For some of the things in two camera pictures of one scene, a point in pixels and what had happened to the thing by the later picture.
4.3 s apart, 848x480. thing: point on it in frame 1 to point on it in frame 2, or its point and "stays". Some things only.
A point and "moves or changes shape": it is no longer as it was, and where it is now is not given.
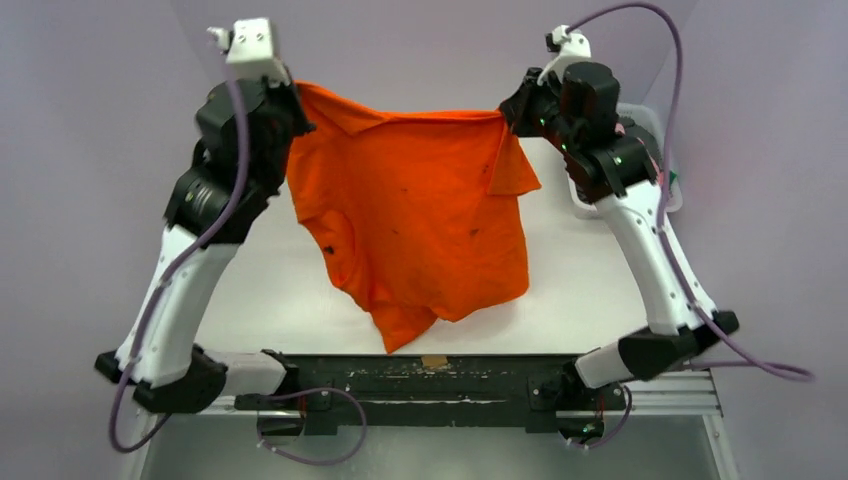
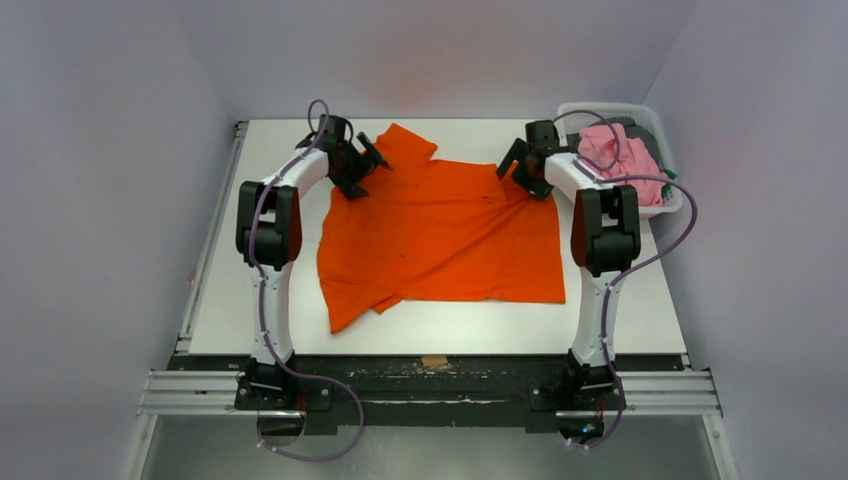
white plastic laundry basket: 649,128 stays
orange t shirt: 420,215 moves or changes shape
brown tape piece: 434,360 stays
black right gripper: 525,103 to 525,168
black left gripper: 285,105 to 361,168
